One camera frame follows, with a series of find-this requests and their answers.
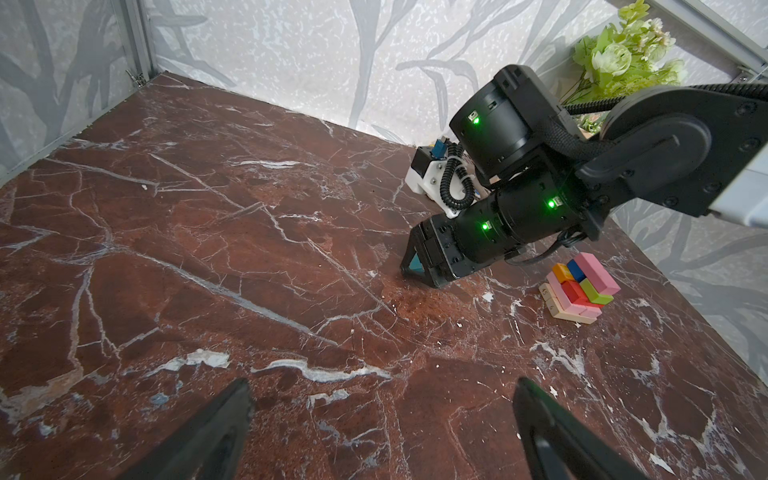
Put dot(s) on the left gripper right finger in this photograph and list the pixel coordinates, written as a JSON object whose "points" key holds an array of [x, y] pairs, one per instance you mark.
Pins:
{"points": [[557, 445]]}

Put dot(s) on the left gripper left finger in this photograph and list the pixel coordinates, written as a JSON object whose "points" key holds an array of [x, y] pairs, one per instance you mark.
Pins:
{"points": [[207, 446]]}

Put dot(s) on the teal block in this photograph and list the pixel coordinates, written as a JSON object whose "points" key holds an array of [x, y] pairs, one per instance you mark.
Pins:
{"points": [[415, 264]]}

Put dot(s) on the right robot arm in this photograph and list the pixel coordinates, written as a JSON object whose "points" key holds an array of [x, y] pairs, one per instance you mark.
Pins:
{"points": [[520, 167]]}

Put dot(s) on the natural wood block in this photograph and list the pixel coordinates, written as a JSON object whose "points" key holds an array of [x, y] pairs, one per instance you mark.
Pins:
{"points": [[560, 306]]}

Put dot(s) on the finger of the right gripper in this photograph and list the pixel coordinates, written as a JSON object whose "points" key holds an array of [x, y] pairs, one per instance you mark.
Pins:
{"points": [[424, 259]]}

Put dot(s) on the yellow cylinder block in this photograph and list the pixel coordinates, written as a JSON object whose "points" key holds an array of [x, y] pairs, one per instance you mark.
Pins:
{"points": [[562, 273]]}

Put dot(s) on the blue cube block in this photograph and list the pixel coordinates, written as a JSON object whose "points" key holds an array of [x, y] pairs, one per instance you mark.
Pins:
{"points": [[575, 271]]}

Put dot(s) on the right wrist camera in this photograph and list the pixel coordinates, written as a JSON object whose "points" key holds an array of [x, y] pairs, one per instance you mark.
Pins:
{"points": [[443, 173]]}

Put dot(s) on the green white artificial flowers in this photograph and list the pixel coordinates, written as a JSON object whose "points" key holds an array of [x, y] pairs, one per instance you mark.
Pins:
{"points": [[625, 58]]}

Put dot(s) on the pink block front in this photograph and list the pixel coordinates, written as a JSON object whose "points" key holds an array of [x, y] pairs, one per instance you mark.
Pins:
{"points": [[552, 280]]}

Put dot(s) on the small green cube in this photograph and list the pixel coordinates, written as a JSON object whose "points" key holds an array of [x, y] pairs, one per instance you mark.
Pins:
{"points": [[593, 296]]}

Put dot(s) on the pink block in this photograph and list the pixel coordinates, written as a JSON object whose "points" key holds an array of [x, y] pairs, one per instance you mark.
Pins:
{"points": [[552, 280], [597, 274]]}

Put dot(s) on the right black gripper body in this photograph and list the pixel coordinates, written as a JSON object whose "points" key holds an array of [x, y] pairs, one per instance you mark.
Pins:
{"points": [[523, 222]]}

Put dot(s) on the red block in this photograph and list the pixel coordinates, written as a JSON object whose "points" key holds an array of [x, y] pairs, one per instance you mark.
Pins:
{"points": [[576, 295]]}

